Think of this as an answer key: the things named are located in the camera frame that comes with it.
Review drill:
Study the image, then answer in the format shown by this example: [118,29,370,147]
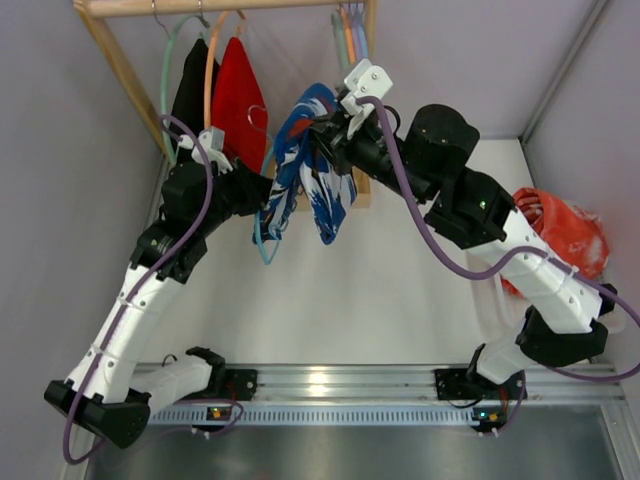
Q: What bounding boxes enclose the white plastic basket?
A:
[466,209,606,340]

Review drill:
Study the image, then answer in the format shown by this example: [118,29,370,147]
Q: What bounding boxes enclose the orange hanger with red trousers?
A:
[202,9,247,134]

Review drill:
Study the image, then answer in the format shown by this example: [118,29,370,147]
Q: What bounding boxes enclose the aluminium mounting rail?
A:
[134,363,626,401]

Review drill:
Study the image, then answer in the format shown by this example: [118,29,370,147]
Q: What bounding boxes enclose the wooden clothes rack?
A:
[72,0,379,211]

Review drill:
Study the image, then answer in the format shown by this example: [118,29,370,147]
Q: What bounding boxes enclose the empty green hanger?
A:
[331,11,350,73]

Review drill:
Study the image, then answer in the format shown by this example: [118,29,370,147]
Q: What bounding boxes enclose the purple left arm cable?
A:
[62,114,244,466]

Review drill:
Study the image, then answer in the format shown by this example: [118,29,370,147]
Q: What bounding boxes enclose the green hanger with black trousers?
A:
[160,15,210,167]

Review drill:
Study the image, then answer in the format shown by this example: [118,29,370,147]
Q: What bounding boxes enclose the empty orange hanger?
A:
[338,6,356,65]

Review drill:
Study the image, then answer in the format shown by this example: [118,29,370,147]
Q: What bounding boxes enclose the grey slotted cable duct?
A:
[149,404,479,426]

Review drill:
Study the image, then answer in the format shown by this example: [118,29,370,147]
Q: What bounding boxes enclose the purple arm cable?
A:
[354,97,640,436]
[62,114,244,466]

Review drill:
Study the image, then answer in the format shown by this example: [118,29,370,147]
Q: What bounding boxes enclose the red trousers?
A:
[211,37,268,174]

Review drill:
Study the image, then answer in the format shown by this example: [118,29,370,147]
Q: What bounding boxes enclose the blue white patterned trousers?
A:
[259,83,357,245]

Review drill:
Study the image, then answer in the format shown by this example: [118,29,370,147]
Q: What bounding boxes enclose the black trousers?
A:
[171,39,209,135]

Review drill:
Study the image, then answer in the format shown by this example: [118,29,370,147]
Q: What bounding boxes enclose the orange white patterned garment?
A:
[513,187,610,279]

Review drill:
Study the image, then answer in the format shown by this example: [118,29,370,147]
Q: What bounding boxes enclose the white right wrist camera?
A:
[339,58,394,140]

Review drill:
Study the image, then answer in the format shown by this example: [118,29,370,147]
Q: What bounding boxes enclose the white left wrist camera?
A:
[177,126,235,174]

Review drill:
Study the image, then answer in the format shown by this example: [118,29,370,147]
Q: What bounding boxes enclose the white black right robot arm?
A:
[310,104,616,395]

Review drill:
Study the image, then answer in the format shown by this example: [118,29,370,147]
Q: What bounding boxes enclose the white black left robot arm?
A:
[44,161,271,449]

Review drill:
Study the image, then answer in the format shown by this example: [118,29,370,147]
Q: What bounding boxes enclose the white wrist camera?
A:
[177,126,235,174]
[339,58,394,140]

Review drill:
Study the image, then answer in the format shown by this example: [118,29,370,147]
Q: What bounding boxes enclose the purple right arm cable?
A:
[354,97,640,436]

